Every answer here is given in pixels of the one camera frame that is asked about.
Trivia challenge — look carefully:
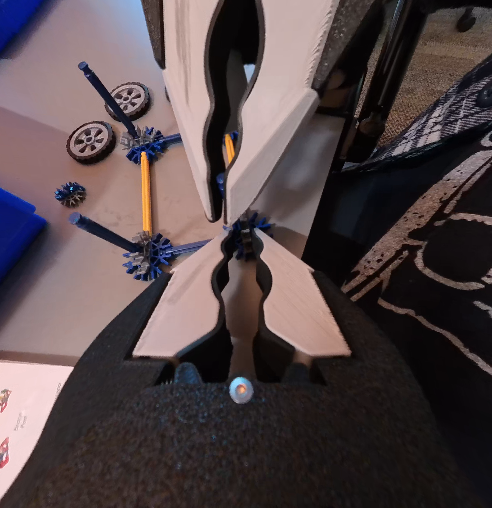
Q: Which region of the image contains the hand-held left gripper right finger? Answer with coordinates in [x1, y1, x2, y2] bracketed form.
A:
[253, 230, 352, 359]

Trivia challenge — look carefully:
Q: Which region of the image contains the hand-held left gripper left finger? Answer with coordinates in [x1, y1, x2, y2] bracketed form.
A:
[133, 230, 233, 362]

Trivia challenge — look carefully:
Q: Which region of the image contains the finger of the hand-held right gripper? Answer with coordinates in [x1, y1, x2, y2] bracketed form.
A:
[223, 0, 337, 226]
[163, 0, 224, 222]

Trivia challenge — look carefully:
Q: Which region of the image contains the blue yellow toy rod frame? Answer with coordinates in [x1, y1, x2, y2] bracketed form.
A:
[69, 61, 275, 282]

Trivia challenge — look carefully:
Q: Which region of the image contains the blue storage bin white label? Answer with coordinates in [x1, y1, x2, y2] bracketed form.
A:
[0, 183, 47, 295]

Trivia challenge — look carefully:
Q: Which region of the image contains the grey toy wheel black tyre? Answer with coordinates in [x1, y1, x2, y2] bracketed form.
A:
[66, 120, 115, 164]
[105, 81, 152, 121]

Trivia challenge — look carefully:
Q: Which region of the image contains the black metal desk leg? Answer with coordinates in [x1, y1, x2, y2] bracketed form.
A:
[337, 0, 427, 173]

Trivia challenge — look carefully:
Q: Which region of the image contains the black office chair base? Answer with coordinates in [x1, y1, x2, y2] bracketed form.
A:
[457, 6, 477, 32]

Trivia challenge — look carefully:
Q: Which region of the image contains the person in black shirt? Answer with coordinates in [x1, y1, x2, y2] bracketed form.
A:
[341, 49, 492, 171]

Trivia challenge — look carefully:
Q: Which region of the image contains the person's black printed t-shirt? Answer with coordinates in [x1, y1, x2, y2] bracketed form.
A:
[302, 131, 492, 508]

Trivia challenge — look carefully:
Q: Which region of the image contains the small blue grey toy connector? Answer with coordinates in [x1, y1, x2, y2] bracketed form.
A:
[54, 181, 87, 208]

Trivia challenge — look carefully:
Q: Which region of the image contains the toy instruction booklet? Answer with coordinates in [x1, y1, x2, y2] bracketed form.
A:
[0, 359, 74, 495]

